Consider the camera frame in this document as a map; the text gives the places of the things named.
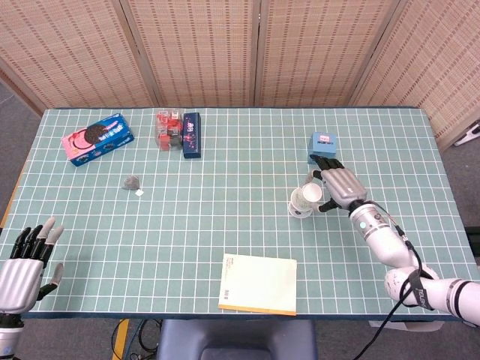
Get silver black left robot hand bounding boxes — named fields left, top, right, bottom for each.
left=0, top=216, right=65, bottom=314

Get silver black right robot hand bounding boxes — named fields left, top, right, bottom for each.
left=304, top=153, right=368, bottom=215

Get white paper cup printed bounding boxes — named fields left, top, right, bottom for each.
left=287, top=187, right=320, bottom=220

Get light blue cube box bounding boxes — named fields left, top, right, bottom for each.
left=307, top=131, right=337, bottom=167

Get green grid tablecloth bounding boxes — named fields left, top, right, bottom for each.
left=0, top=106, right=478, bottom=323

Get pale yellow notebook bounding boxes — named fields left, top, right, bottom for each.
left=217, top=253, right=298, bottom=317

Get white stand foot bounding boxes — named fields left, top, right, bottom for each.
left=452, top=121, right=480, bottom=148

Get bamboo folding screen panel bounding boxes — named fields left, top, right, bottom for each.
left=350, top=0, right=480, bottom=151
left=0, top=0, right=163, bottom=116
left=119, top=0, right=264, bottom=109
left=257, top=0, right=410, bottom=108

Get dark blue slim box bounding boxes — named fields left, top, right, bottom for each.
left=181, top=112, right=204, bottom=160

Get pink blue cookie box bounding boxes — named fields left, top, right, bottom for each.
left=60, top=112, right=135, bottom=168

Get clear box with red items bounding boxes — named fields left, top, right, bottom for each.
left=154, top=109, right=185, bottom=152

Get dark blue chair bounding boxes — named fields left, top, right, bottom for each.
left=154, top=318, right=319, bottom=360

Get black floor cables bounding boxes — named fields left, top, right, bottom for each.
left=126, top=318, right=163, bottom=360

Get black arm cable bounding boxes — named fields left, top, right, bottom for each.
left=351, top=209, right=429, bottom=360

